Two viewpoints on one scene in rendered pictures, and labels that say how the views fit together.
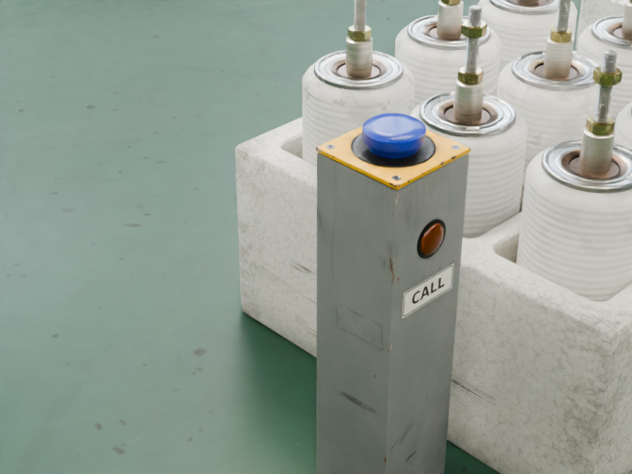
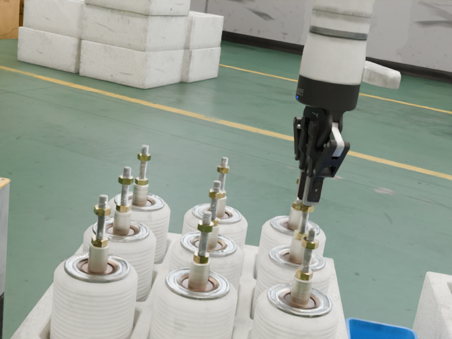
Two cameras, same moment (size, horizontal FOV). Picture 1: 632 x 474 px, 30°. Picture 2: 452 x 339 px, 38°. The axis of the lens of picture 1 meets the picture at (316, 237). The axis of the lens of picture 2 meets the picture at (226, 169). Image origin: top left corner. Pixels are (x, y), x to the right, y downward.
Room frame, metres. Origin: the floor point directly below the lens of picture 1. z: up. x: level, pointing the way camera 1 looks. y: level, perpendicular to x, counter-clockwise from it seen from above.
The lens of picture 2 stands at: (0.37, -0.80, 0.59)
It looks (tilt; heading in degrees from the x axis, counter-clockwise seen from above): 16 degrees down; 47
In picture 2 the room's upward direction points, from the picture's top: 8 degrees clockwise
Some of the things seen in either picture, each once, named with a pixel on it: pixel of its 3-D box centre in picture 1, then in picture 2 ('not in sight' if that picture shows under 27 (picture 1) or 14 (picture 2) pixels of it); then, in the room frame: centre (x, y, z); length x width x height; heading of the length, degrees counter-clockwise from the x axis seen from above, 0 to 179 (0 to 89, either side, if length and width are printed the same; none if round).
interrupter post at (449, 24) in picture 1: (450, 19); (218, 206); (1.00, -0.12, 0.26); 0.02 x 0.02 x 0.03
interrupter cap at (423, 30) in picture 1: (449, 33); (216, 214); (1.00, -0.12, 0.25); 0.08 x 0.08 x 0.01
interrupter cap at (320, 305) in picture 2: not in sight; (299, 300); (0.92, -0.37, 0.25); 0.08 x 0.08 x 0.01
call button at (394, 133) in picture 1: (393, 139); not in sight; (0.66, -0.05, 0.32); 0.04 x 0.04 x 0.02
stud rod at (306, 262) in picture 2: not in sight; (307, 259); (0.92, -0.37, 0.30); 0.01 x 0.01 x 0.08
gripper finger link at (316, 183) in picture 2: not in sight; (318, 184); (0.99, -0.31, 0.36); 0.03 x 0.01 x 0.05; 63
